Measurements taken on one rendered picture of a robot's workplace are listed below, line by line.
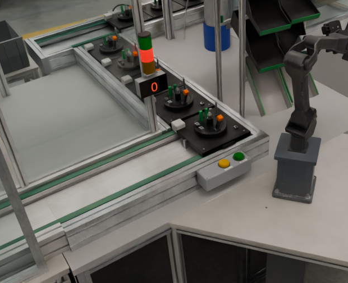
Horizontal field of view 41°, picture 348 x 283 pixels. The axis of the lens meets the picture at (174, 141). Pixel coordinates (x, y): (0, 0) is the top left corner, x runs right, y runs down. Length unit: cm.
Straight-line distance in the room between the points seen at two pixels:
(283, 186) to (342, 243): 29
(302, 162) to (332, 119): 60
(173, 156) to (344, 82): 172
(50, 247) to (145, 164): 51
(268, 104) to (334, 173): 39
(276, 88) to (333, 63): 114
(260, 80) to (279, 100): 12
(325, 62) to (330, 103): 77
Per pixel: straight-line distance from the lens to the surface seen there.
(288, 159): 168
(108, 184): 185
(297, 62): 147
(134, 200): 170
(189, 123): 201
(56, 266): 170
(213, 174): 176
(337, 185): 190
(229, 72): 259
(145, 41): 175
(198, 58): 276
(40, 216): 181
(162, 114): 208
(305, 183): 176
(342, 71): 327
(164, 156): 193
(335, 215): 178
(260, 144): 194
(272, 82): 206
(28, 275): 167
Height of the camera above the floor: 212
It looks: 37 degrees down
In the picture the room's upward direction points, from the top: 6 degrees counter-clockwise
